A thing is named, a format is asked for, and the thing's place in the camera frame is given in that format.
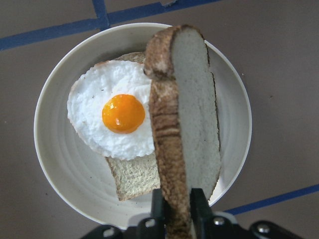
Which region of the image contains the bread slice under egg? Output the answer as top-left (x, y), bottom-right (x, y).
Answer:
top-left (105, 51), bottom-right (222, 202)

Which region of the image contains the brown crust bread slice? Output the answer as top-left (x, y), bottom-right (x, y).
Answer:
top-left (144, 25), bottom-right (221, 239)

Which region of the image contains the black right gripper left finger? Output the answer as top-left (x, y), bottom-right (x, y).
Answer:
top-left (137, 189), bottom-right (165, 239)

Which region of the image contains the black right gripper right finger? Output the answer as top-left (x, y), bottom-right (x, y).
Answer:
top-left (190, 188), bottom-right (235, 239)

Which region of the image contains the fried egg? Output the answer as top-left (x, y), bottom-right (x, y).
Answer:
top-left (67, 60), bottom-right (154, 160)

